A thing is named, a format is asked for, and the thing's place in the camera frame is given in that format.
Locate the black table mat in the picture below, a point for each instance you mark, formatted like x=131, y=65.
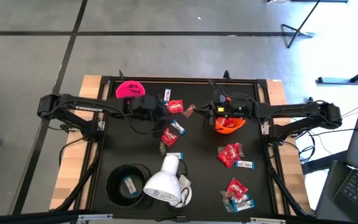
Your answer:
x=197, y=174

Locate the black laptop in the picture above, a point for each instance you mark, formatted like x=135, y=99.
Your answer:
x=357, y=188

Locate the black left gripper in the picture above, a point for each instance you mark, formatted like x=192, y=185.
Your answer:
x=145, y=107

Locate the white desk lamp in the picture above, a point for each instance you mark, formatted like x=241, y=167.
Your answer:
x=163, y=183

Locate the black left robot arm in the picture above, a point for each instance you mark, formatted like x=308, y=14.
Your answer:
x=85, y=107

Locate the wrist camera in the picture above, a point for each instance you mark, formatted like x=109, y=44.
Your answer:
x=148, y=101
x=219, y=104

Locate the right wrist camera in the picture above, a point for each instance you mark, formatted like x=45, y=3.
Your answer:
x=219, y=104

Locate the orange plastic bucket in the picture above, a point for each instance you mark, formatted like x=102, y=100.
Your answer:
x=228, y=129

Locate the laptop computer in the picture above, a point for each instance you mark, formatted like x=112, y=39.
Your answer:
x=357, y=146

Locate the black tripod stand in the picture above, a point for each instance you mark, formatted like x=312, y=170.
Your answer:
x=297, y=30

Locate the black frame clamp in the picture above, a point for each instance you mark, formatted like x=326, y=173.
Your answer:
x=121, y=74
x=227, y=74

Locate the black stand foot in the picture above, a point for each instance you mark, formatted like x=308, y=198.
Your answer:
x=337, y=81

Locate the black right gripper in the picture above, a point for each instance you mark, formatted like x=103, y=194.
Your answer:
x=239, y=113

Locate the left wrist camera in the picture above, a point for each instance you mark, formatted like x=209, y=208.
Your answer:
x=148, y=101

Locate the pink plastic bucket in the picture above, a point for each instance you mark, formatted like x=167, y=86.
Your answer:
x=126, y=90

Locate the black plastic bucket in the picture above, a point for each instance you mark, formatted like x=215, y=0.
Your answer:
x=117, y=186

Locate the black support beam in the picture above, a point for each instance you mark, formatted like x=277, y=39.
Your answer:
x=322, y=163

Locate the black table frame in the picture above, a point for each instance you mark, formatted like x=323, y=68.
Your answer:
x=182, y=79

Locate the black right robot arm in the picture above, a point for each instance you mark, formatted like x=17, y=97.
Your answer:
x=291, y=109

